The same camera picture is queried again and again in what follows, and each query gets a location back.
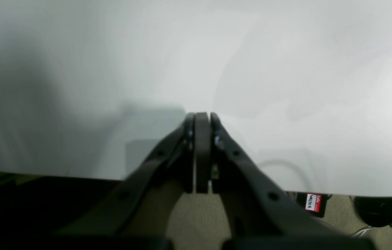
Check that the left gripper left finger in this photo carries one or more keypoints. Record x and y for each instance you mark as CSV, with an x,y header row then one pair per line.
x,y
135,215

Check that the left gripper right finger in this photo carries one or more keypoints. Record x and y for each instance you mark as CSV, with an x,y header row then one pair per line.
x,y
260,215

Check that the red white name tag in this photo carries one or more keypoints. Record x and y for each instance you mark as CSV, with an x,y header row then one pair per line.
x,y
313,202

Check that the black round object on floor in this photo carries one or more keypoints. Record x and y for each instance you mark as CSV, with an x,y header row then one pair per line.
x,y
374,211

